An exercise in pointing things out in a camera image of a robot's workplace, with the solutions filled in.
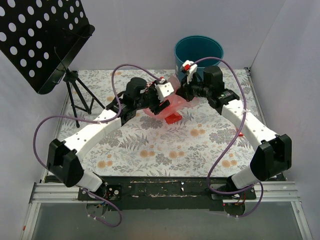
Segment red plastic trash bag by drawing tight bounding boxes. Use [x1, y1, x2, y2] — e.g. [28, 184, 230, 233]
[143, 76, 201, 125]

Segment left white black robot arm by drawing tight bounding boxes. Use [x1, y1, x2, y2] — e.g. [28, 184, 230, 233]
[47, 77, 175, 200]

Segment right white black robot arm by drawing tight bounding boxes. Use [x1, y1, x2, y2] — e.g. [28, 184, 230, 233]
[176, 63, 292, 199]

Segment teal plastic trash bin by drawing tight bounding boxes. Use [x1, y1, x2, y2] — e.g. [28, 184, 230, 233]
[174, 35, 224, 81]

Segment floral patterned table mat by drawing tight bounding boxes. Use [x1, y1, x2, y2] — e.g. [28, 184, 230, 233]
[47, 69, 278, 179]

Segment black perforated music stand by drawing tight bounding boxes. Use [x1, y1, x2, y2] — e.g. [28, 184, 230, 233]
[0, 0, 111, 128]

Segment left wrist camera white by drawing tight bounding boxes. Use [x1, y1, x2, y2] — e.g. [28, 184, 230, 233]
[155, 77, 175, 102]

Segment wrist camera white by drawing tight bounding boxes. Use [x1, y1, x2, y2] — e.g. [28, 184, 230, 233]
[180, 60, 198, 84]
[155, 77, 175, 102]

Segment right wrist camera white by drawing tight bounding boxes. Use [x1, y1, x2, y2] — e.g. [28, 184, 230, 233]
[180, 60, 198, 84]

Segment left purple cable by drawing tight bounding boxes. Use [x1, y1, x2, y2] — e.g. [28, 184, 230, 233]
[33, 64, 166, 228]

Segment purple cable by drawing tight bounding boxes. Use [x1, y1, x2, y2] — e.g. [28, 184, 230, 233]
[186, 56, 264, 218]
[33, 64, 166, 228]

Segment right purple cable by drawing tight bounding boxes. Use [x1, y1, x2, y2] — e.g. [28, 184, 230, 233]
[186, 56, 264, 218]

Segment aluminium frame rail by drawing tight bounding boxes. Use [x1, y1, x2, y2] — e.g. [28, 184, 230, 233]
[21, 66, 313, 240]

